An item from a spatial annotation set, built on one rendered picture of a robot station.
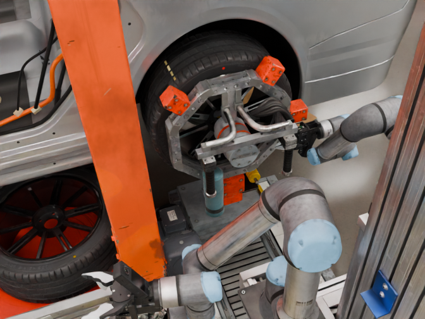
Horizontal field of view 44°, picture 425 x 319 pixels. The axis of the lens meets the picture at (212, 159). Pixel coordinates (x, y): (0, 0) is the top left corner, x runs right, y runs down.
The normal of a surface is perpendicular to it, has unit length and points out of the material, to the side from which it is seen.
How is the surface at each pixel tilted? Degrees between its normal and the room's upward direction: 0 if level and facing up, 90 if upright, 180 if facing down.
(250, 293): 0
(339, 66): 90
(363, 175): 0
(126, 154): 90
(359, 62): 90
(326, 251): 82
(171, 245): 0
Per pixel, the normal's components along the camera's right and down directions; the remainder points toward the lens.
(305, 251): 0.12, 0.61
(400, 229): -0.93, 0.28
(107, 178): 0.33, 0.66
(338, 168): -0.04, -0.70
